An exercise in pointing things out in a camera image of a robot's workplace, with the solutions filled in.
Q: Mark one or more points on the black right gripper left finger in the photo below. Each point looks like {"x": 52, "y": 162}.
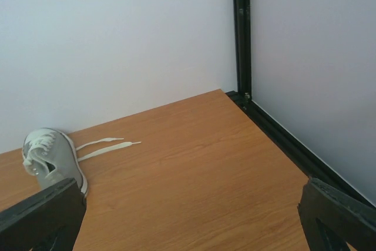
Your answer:
{"x": 48, "y": 220}

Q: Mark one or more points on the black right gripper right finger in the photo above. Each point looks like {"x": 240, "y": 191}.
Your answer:
{"x": 332, "y": 220}

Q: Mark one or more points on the grey canvas sneaker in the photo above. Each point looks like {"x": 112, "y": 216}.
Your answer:
{"x": 50, "y": 156}

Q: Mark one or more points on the black right table rail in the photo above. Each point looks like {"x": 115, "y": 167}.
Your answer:
{"x": 299, "y": 154}

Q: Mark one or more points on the black right rear frame post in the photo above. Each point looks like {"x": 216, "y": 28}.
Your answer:
{"x": 242, "y": 25}

